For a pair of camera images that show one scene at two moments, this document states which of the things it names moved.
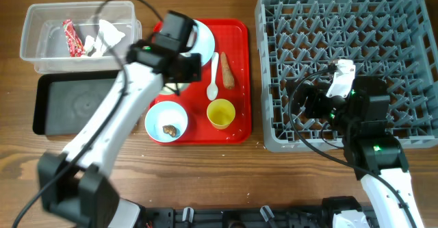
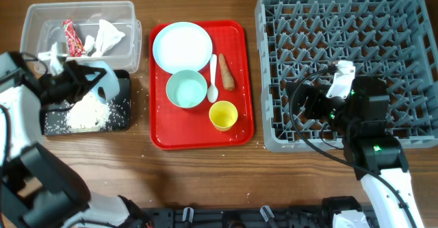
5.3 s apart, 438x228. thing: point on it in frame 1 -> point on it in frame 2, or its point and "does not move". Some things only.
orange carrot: (228, 75) does not move
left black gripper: (196, 74) -> (76, 72)
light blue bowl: (164, 114) -> (108, 87)
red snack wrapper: (76, 47) does not move
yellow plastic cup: (220, 112) does not move
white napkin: (108, 38) does not move
